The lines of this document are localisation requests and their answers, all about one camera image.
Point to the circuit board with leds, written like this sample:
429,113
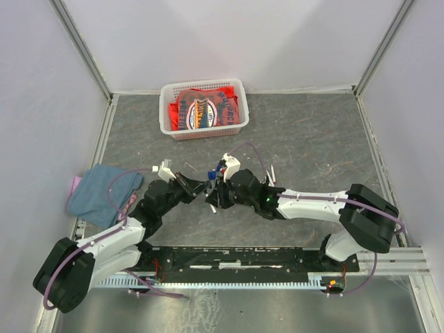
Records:
335,286

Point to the uncapped white marker red end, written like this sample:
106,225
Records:
273,175

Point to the blue cloth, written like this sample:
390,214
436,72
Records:
102,193

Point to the white plastic basket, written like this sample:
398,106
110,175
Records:
170,92

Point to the pink cloth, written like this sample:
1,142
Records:
75,183

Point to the aluminium frame rail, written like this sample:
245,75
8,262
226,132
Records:
398,261

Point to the orange printed cloth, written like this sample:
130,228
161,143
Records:
204,108

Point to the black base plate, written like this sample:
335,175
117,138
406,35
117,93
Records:
239,264

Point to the thin stick on table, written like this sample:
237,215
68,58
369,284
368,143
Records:
192,167

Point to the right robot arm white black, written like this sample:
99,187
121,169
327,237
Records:
368,221

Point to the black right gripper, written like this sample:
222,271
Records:
216,196

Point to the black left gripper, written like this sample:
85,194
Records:
191,188

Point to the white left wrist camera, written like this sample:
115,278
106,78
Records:
164,170

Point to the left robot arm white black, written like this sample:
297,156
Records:
72,268

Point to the uncapped white marker blue end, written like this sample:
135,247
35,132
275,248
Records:
269,177

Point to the blue slotted cable duct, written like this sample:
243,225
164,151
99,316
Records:
127,281

